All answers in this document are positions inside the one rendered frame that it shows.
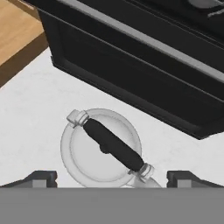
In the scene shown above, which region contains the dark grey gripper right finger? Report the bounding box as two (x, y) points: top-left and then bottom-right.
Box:
(166, 170), (224, 188)

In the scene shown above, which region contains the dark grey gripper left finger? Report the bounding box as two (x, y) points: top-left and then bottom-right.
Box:
(0, 170), (59, 188)

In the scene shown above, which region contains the wooden cabinet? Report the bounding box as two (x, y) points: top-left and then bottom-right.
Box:
(0, 0), (49, 88)

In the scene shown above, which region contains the black oven door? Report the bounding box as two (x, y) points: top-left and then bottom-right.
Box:
(38, 8), (224, 141)

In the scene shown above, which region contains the white kettle with black handle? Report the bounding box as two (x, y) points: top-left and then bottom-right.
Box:
(59, 108), (162, 189)

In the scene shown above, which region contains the grey oven door handle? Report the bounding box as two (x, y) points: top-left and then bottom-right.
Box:
(57, 0), (224, 84)

